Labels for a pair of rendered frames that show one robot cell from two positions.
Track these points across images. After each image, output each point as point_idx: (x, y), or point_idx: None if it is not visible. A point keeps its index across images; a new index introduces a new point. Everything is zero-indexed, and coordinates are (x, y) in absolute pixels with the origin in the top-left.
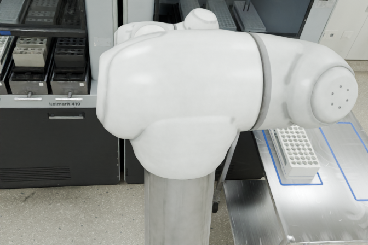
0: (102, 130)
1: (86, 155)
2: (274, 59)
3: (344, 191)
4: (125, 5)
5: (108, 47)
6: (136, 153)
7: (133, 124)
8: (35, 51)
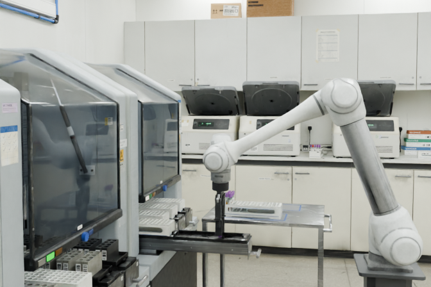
0: None
1: None
2: None
3: (292, 211)
4: (130, 176)
5: (124, 224)
6: (356, 114)
7: (361, 95)
8: (93, 254)
